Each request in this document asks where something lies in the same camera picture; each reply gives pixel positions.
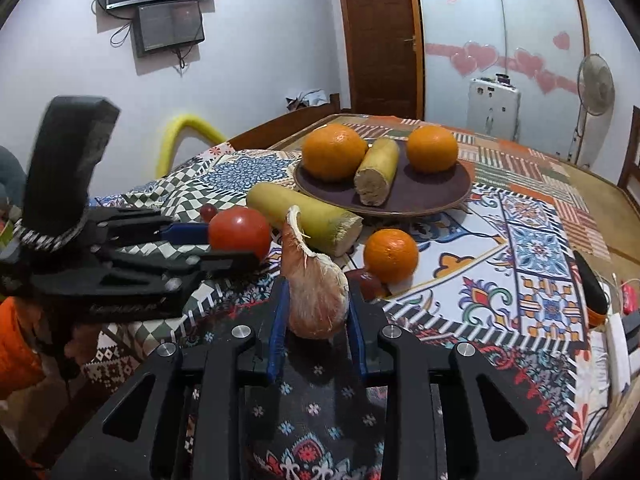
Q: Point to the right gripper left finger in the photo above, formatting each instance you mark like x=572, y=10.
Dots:
x=179, y=415

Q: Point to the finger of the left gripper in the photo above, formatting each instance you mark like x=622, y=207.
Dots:
x=175, y=272
x=165, y=232

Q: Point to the large orange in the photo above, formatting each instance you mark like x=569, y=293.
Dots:
x=432, y=149
x=333, y=152

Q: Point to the patchwork bed quilt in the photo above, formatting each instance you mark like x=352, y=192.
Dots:
x=498, y=271

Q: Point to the small red grape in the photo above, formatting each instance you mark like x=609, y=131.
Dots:
x=208, y=212

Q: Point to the brown wooden door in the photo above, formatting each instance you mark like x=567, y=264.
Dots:
x=385, y=59

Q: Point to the standing electric fan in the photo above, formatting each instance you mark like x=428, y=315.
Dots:
x=596, y=93

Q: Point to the dark purple plate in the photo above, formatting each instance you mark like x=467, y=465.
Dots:
x=412, y=194

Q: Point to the yellow foam tube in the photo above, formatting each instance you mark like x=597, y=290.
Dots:
x=177, y=130

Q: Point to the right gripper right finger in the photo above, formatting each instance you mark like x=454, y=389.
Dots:
x=450, y=414

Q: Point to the dark floral cloth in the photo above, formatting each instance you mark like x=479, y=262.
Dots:
x=316, y=421

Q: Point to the red tomato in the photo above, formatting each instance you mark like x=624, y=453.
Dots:
x=240, y=229

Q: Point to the white box appliance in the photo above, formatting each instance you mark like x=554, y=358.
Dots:
x=493, y=107

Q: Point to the sliding wardrobe with hearts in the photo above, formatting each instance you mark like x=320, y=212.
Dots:
x=538, y=44

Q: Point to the small black wall monitor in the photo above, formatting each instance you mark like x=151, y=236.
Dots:
x=167, y=26

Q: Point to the black orange round object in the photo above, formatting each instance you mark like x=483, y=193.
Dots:
x=596, y=302

